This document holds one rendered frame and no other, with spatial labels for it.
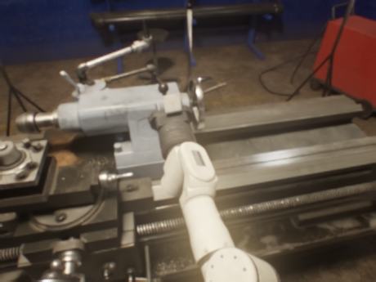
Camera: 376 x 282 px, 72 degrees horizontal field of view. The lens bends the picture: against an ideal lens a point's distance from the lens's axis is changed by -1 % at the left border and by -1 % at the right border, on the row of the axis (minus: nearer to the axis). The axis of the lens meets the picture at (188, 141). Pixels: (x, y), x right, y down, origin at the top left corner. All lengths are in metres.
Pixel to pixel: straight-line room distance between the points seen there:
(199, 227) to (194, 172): 0.10
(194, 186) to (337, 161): 0.94
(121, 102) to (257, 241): 0.98
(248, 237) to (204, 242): 1.03
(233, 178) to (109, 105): 0.57
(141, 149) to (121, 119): 0.14
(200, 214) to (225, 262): 0.11
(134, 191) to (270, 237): 0.80
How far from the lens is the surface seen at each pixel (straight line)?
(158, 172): 1.09
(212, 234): 0.47
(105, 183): 0.91
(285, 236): 1.55
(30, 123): 1.09
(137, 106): 0.97
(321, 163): 1.30
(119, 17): 3.56
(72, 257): 0.95
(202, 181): 0.51
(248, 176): 1.15
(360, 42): 3.19
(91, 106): 1.00
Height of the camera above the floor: 1.70
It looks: 43 degrees down
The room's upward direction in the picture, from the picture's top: straight up
